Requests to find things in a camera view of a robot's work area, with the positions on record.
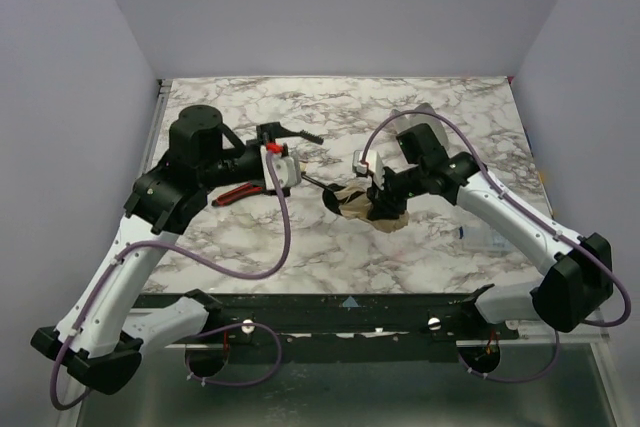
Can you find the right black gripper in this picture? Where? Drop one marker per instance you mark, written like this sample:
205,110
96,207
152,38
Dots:
382,195

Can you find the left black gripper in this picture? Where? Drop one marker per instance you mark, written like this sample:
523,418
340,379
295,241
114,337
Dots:
270,142

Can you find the beige umbrella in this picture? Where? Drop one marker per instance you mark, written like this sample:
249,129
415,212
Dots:
352,203

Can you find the pink umbrella case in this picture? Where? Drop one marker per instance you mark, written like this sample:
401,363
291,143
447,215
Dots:
422,114

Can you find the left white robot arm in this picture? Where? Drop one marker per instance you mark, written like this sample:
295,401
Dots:
94,342

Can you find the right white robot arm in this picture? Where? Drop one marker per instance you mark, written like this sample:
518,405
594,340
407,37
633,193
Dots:
575,270

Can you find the red black utility knife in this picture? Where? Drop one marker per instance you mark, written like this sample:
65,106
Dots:
237,194

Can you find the clear plastic screw box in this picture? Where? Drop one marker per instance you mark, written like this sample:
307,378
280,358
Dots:
483,239

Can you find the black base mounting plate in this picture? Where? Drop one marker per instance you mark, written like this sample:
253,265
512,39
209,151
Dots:
345,328

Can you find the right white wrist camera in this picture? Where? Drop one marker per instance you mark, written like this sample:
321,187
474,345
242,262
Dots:
369,164

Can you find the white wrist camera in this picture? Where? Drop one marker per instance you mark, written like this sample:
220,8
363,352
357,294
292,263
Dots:
286,169
369,164

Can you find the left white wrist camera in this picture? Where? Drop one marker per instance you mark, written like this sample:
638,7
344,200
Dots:
286,169

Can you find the aluminium frame rail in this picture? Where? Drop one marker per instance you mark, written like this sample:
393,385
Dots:
539,332

